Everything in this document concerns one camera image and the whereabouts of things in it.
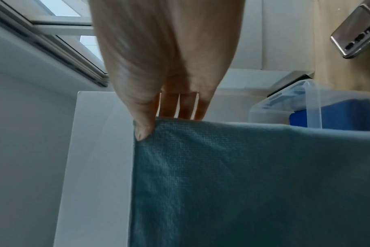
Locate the person's right hand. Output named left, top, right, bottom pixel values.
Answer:
left=88, top=0, right=245, bottom=142

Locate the clear plastic storage box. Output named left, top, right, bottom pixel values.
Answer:
left=248, top=71, right=370, bottom=132

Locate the light blue towel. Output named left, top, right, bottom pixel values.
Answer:
left=128, top=116, right=370, bottom=247

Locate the dark blue towel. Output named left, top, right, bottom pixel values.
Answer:
left=288, top=98, right=370, bottom=131

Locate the white shelf unit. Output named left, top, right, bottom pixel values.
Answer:
left=52, top=0, right=317, bottom=247

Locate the rose gold smartphone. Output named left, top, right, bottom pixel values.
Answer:
left=329, top=3, right=370, bottom=59

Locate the grey window frame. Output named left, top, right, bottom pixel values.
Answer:
left=0, top=0, right=110, bottom=87

